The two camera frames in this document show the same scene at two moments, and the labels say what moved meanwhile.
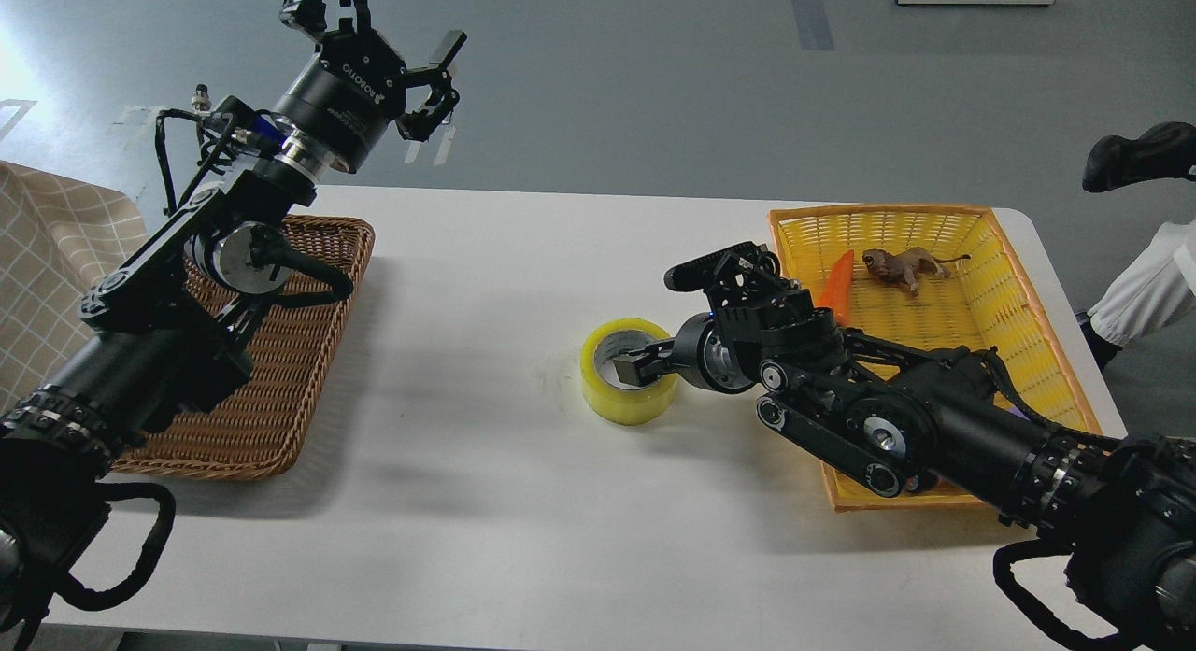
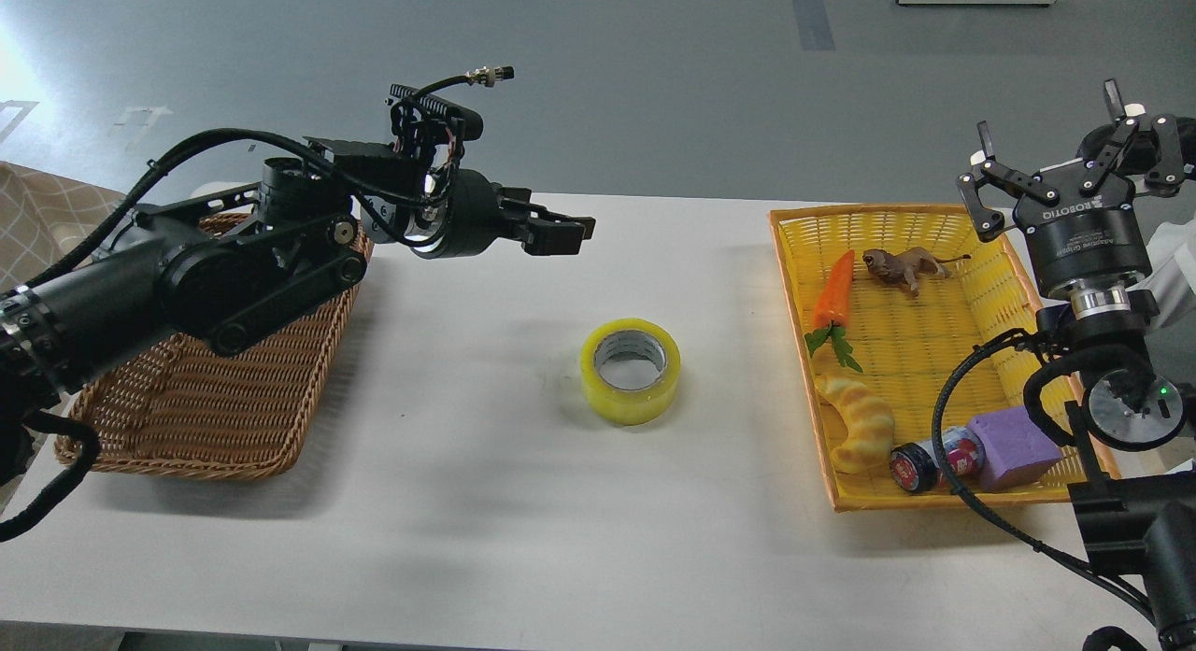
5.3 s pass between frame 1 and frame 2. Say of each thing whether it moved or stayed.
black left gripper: moved
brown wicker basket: stayed
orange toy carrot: stayed
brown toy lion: stayed
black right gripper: moved
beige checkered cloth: stayed
